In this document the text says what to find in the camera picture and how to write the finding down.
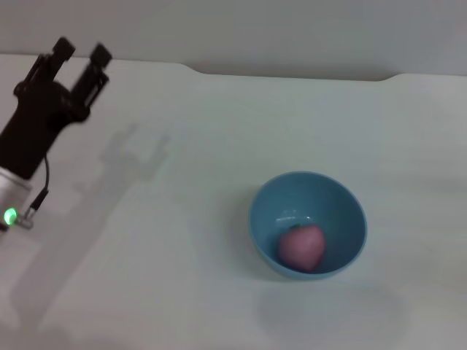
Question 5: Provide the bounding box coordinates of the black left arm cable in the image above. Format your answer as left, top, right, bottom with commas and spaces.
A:
16, 155, 52, 229

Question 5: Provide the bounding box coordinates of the pink peach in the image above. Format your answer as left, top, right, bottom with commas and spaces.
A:
279, 222, 326, 273

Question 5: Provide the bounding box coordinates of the blue bowl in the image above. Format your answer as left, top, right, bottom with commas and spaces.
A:
247, 171, 368, 281

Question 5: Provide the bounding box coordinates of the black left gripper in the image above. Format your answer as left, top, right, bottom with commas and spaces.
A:
0, 36, 113, 179

